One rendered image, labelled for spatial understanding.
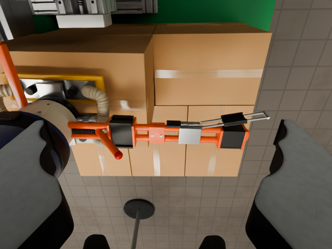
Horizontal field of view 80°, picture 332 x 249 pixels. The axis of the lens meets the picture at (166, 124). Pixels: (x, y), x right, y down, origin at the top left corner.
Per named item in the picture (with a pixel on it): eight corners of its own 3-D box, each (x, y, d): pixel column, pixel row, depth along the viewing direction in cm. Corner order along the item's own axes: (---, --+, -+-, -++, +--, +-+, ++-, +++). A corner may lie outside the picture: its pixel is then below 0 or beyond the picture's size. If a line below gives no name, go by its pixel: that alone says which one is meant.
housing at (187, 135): (177, 137, 69) (178, 145, 65) (178, 120, 65) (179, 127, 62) (197, 137, 69) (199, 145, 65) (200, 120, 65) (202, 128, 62)
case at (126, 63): (56, 104, 122) (11, 145, 88) (34, 33, 101) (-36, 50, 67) (154, 106, 121) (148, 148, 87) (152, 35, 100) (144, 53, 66)
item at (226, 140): (214, 141, 69) (217, 149, 65) (217, 122, 65) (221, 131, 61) (238, 141, 69) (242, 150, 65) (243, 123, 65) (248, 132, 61)
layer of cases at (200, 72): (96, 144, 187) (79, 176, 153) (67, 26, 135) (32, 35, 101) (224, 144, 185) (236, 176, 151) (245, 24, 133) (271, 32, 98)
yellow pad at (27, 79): (14, 98, 73) (4, 104, 69) (3, 71, 68) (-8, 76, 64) (106, 101, 73) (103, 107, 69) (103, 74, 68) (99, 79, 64)
